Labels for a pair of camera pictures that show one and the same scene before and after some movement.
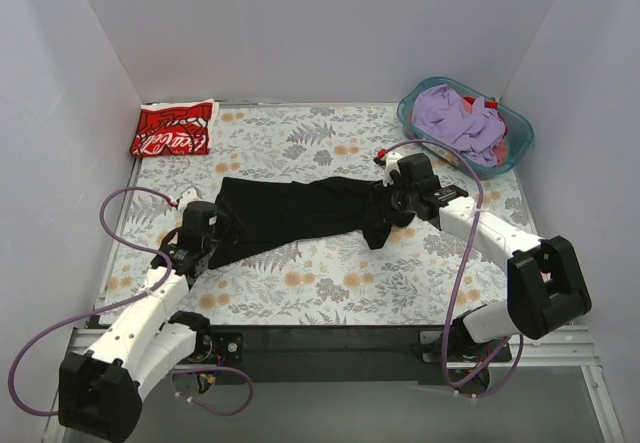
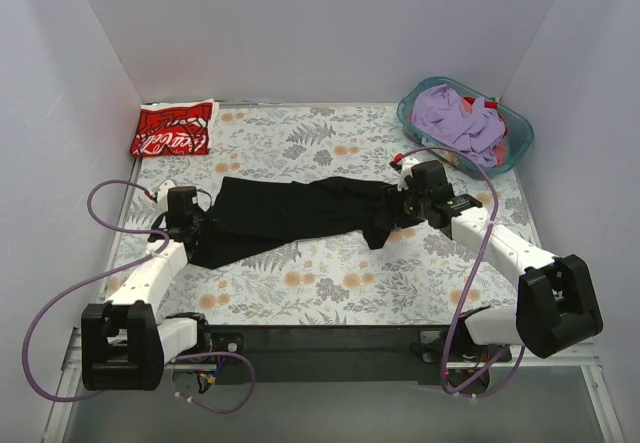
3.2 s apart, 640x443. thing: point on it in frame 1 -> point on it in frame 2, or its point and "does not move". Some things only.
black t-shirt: [258, 214] does not move
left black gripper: [216, 225] -> [195, 228]
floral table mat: [427, 273] does not move
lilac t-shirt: [439, 112] does not move
